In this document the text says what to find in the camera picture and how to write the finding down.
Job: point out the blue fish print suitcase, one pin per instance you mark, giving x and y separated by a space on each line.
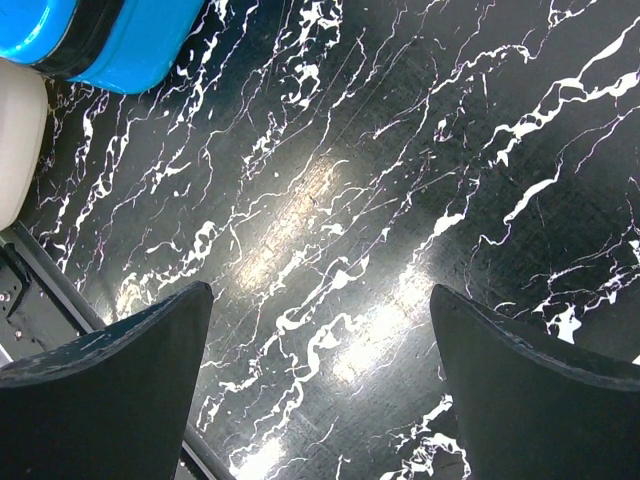
123 46

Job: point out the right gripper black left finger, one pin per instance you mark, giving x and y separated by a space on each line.
112 404

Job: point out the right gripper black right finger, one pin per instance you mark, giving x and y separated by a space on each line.
531 406

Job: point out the white plastic basin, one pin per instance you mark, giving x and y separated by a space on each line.
23 118

